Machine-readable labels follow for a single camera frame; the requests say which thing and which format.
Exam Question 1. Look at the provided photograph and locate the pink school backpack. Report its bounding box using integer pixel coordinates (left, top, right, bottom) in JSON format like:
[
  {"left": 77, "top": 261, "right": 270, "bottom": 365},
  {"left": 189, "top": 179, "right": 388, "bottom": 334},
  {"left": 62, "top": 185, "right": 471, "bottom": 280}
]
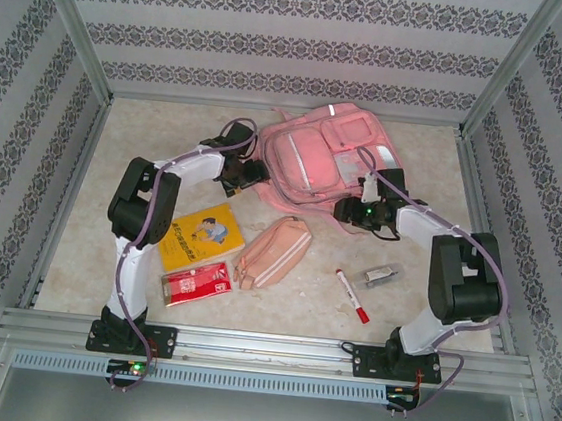
[{"left": 249, "top": 95, "right": 413, "bottom": 239}]

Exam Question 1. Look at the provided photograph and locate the yellow illustrated book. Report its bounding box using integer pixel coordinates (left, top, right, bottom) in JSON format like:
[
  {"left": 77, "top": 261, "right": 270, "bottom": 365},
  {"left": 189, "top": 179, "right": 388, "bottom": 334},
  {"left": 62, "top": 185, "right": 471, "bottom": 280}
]
[{"left": 153, "top": 195, "right": 251, "bottom": 282}]

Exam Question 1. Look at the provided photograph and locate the peach striped pencil case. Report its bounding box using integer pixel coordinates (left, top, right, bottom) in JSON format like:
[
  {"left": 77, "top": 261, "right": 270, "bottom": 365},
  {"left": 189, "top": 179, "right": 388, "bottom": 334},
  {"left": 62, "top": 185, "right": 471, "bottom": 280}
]
[{"left": 231, "top": 209, "right": 315, "bottom": 295}]

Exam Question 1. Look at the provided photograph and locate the red white marker pen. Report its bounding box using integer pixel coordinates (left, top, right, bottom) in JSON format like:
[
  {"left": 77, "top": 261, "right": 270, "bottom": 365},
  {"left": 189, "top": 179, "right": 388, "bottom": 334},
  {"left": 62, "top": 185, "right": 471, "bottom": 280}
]
[{"left": 330, "top": 267, "right": 376, "bottom": 325}]

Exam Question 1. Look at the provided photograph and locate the red rectangular packet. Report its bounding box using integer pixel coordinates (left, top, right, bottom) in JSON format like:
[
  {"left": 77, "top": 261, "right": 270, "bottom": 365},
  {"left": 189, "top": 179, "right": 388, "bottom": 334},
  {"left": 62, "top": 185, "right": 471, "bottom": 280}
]
[{"left": 157, "top": 255, "right": 237, "bottom": 315}]

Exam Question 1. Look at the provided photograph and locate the aluminium rear rail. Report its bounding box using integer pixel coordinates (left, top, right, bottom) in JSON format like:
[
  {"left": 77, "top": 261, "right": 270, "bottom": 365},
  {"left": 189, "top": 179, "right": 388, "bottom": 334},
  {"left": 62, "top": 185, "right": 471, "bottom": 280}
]
[{"left": 109, "top": 84, "right": 465, "bottom": 136}]

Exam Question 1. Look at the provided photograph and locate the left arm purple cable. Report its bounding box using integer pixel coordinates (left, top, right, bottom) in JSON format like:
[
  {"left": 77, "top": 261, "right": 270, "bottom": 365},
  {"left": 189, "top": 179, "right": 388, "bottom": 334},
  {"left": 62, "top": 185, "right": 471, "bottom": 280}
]
[{"left": 100, "top": 105, "right": 261, "bottom": 405}]

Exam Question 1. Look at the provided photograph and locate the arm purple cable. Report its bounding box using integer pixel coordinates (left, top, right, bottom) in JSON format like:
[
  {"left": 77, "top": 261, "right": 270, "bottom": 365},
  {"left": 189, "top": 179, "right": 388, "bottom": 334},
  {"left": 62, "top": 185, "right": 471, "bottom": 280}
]
[
  {"left": 100, "top": 105, "right": 261, "bottom": 405},
  {"left": 328, "top": 145, "right": 526, "bottom": 421}
]

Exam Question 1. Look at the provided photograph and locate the aluminium side rail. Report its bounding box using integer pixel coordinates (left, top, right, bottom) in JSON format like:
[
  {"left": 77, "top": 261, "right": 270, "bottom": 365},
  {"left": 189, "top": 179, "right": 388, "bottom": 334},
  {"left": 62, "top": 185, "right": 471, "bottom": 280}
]
[
  {"left": 435, "top": 133, "right": 539, "bottom": 357},
  {"left": 16, "top": 92, "right": 116, "bottom": 317}
]

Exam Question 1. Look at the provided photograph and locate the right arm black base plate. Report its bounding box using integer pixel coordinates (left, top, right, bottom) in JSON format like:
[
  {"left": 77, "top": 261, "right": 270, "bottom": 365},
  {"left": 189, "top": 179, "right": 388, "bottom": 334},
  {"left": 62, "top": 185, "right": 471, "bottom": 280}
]
[{"left": 351, "top": 343, "right": 446, "bottom": 387}]

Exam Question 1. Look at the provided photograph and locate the aluminium mounting rail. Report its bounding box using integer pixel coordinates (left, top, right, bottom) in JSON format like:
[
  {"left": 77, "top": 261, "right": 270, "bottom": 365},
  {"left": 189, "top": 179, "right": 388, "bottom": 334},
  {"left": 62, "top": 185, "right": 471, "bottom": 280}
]
[{"left": 0, "top": 304, "right": 533, "bottom": 398}]

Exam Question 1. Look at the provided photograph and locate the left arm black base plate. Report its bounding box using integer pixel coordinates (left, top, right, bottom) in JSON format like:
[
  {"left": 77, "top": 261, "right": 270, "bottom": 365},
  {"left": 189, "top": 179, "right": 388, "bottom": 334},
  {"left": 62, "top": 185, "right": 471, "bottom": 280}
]
[{"left": 84, "top": 318, "right": 179, "bottom": 361}]

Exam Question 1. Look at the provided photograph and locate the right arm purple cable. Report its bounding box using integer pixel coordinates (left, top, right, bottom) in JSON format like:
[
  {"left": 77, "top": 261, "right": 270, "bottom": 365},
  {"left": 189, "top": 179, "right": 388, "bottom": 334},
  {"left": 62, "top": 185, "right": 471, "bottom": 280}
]
[{"left": 328, "top": 145, "right": 526, "bottom": 421}]

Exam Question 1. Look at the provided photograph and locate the slotted grey cable duct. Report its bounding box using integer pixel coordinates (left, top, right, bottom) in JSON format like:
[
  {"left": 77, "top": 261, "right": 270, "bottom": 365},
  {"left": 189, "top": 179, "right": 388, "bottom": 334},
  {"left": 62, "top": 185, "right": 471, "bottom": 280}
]
[{"left": 10, "top": 345, "right": 389, "bottom": 408}]

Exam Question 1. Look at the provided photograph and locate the aluminium frame post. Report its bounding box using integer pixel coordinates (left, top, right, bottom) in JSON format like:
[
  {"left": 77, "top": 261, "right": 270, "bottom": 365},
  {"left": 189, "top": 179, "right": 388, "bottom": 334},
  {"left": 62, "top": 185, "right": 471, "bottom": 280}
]
[
  {"left": 14, "top": 0, "right": 126, "bottom": 107},
  {"left": 456, "top": 0, "right": 562, "bottom": 150}
]

